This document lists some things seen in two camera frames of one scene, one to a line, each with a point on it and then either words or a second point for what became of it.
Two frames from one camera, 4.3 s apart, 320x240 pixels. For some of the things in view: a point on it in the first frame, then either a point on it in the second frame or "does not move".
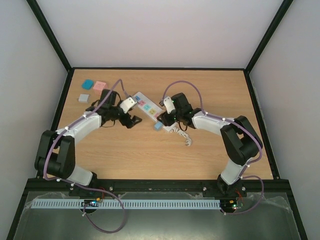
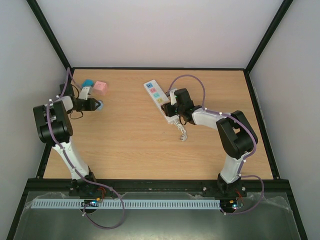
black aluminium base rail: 61,186 does not move
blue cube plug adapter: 88,84 does not move
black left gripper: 131,123 to 92,104
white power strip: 152,109 to 159,99
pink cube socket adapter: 99,86 does not move
